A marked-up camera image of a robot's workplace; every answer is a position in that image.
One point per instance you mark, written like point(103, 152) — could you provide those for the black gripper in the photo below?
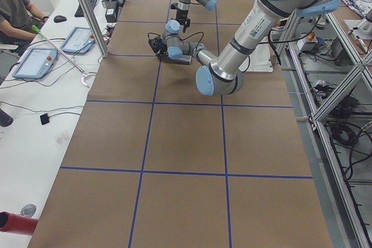
point(182, 15)
point(163, 54)

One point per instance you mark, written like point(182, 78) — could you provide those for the black computer mouse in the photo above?
point(59, 18)

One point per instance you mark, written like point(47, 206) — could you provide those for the aluminium frame post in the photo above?
point(94, 26)

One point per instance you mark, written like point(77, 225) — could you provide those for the aluminium frame rail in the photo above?
point(330, 73)

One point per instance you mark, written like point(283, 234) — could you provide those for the red cylinder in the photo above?
point(18, 224)

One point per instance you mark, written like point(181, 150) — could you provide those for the seated person in grey shirt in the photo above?
point(17, 19)

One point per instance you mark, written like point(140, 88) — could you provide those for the far blue teach pendant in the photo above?
point(78, 42)

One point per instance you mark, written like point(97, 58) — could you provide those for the black power adapter box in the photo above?
point(111, 11)

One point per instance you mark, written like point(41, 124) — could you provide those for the small black square device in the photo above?
point(44, 118)

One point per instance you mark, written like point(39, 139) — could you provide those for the pink towel with grey edge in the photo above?
point(184, 60)

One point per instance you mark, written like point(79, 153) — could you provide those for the near blue teach pendant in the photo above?
point(36, 63)

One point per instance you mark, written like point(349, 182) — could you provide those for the blue teach pendant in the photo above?
point(78, 42)
point(36, 63)

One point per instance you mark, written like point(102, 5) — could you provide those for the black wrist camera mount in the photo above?
point(155, 44)
point(174, 6)

